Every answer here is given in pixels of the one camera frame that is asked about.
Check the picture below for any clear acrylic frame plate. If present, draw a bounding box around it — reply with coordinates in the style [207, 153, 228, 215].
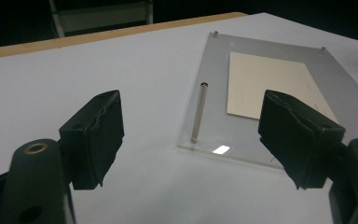
[176, 31, 358, 171]

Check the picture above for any metal standoff rod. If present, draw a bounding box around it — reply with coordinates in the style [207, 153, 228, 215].
[190, 81, 210, 145]

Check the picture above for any cream paper card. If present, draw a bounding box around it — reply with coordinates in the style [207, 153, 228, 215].
[227, 50, 339, 124]

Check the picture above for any metal stand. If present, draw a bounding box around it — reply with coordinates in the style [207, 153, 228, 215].
[48, 0, 155, 39]

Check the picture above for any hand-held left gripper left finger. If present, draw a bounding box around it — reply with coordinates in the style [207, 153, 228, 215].
[59, 90, 126, 191]

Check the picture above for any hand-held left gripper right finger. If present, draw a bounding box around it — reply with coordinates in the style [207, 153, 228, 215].
[257, 90, 346, 190]

